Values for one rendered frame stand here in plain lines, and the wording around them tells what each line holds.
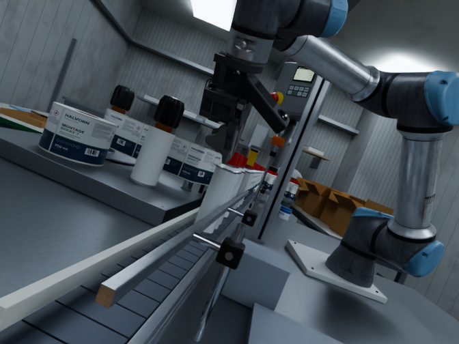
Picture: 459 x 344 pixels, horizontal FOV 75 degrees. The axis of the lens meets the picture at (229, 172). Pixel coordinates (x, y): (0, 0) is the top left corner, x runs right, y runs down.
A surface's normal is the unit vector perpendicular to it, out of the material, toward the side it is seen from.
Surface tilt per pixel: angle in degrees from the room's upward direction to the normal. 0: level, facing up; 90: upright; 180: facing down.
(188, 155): 90
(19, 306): 90
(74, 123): 90
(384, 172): 90
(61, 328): 0
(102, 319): 0
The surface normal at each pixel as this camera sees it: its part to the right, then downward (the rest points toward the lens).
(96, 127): 0.71, 0.32
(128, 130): -0.25, -0.04
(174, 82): 0.04, 0.07
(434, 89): -0.81, -0.23
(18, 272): 0.36, -0.93
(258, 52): 0.36, 0.59
